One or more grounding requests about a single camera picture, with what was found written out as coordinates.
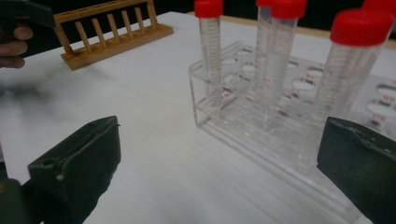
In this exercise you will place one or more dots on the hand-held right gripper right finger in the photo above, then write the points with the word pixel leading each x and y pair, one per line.
pixel 364 168

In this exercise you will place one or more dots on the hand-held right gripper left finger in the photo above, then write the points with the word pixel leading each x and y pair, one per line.
pixel 84 161

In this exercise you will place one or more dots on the red-capped clear test tube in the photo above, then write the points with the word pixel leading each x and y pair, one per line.
pixel 381 4
pixel 281 62
pixel 210 46
pixel 342 81
pixel 263 31

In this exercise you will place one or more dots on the wooden test tube rack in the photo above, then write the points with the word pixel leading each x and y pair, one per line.
pixel 115 46

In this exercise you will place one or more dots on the clear acrylic test tube rack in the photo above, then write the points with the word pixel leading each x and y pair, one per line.
pixel 236 137

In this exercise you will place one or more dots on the white table mat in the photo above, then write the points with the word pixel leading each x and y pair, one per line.
pixel 155 93

